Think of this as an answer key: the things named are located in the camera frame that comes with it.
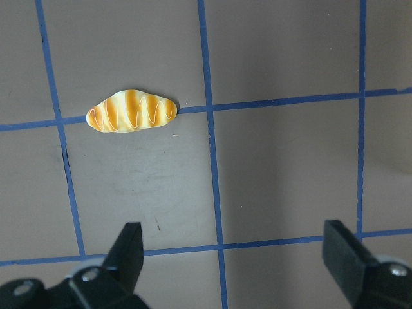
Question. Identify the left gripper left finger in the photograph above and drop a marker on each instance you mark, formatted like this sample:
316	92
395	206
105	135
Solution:
109	284

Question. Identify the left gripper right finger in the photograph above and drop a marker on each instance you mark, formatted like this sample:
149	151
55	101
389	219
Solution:
366	280

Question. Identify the toy bread roll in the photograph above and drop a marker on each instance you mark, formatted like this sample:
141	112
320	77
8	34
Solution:
130	111

